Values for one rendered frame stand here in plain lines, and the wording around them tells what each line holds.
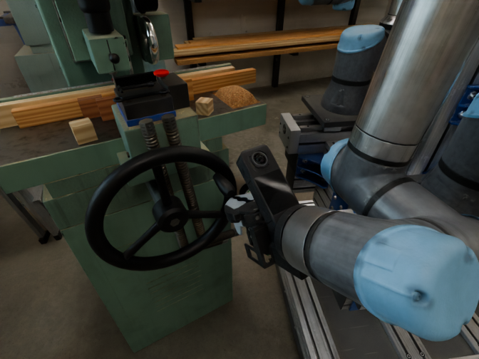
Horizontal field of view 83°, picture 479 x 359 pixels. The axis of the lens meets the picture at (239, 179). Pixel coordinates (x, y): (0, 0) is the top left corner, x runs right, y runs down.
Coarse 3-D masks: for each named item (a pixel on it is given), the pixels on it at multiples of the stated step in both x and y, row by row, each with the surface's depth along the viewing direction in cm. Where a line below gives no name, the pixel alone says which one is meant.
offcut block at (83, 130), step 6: (78, 120) 55; (84, 120) 55; (90, 120) 55; (72, 126) 53; (78, 126) 54; (84, 126) 54; (90, 126) 55; (78, 132) 54; (84, 132) 55; (90, 132) 55; (78, 138) 55; (84, 138) 55; (90, 138) 56; (96, 138) 57; (78, 144) 55
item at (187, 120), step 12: (180, 108) 55; (120, 120) 51; (180, 120) 52; (192, 120) 53; (120, 132) 56; (132, 132) 48; (156, 132) 51; (180, 132) 53; (192, 132) 55; (132, 144) 49; (144, 144) 51; (168, 144) 53; (192, 144) 56; (132, 156) 51
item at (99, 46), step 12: (84, 36) 63; (96, 36) 57; (108, 36) 57; (120, 36) 58; (96, 48) 57; (108, 48) 58; (120, 48) 59; (96, 60) 58; (108, 60) 59; (120, 60) 60; (108, 72) 60
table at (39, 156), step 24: (216, 96) 76; (72, 120) 64; (96, 120) 64; (216, 120) 67; (240, 120) 71; (264, 120) 75; (0, 144) 56; (24, 144) 56; (48, 144) 56; (72, 144) 56; (96, 144) 56; (120, 144) 58; (0, 168) 50; (24, 168) 52; (48, 168) 54; (72, 168) 56; (96, 168) 58; (168, 168) 56
